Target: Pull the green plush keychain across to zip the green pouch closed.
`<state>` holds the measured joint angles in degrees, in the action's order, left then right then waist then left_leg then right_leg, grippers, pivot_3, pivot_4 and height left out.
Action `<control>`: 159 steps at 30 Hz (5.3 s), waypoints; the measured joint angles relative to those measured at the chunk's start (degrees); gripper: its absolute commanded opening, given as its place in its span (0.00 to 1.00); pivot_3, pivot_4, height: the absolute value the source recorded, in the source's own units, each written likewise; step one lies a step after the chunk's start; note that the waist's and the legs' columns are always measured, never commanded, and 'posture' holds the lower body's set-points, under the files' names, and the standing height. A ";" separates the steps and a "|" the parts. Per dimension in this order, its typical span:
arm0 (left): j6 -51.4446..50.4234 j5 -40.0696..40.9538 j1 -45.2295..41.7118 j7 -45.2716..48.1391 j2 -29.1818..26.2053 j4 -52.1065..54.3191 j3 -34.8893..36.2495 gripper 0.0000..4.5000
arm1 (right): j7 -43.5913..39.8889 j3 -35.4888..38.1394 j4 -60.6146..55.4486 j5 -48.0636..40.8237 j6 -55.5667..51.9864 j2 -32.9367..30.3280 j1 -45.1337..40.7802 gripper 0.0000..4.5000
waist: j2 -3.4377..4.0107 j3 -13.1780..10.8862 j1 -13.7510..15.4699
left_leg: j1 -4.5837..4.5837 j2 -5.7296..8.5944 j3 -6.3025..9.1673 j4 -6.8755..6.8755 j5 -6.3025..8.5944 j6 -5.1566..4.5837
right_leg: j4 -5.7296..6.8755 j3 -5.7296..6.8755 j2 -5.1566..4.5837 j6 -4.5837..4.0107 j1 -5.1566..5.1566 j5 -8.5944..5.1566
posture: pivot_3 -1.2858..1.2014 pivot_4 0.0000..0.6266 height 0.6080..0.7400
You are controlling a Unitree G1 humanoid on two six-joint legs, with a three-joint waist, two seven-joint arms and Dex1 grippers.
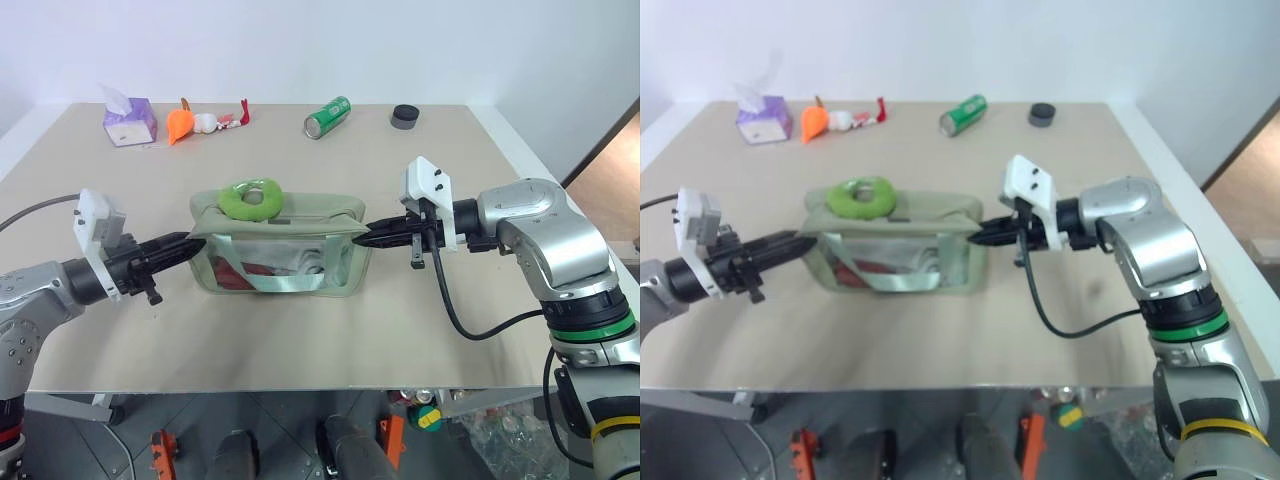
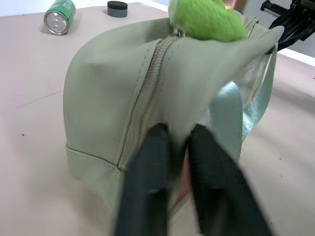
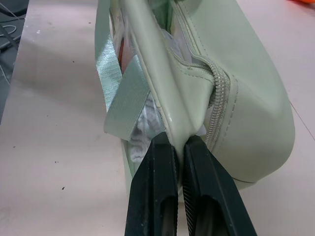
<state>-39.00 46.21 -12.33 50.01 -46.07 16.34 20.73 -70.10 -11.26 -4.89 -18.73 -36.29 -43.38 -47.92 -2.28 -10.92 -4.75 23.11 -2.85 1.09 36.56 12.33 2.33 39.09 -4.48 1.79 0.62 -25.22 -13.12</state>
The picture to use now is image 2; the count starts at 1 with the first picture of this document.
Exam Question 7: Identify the green drink can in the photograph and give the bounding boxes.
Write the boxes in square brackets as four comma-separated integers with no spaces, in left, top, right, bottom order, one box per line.
[43,0,76,36]

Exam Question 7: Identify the bright green plush keychain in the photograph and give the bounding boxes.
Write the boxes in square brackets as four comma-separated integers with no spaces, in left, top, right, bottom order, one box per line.
[168,0,248,41]

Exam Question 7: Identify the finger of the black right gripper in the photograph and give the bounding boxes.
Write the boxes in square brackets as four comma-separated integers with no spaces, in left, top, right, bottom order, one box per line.
[275,17,315,54]
[268,6,315,31]

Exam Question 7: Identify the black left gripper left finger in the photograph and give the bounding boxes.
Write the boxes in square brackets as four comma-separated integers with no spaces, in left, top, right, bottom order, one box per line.
[115,123,173,236]

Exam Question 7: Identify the light green zip pouch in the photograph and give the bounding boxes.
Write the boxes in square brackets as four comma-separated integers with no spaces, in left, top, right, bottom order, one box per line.
[62,15,286,222]

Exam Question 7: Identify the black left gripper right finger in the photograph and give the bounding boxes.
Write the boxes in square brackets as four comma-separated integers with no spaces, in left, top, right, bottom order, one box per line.
[187,122,273,236]

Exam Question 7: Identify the black and grey round container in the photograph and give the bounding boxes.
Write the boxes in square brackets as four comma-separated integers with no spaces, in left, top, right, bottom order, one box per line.
[107,0,129,19]

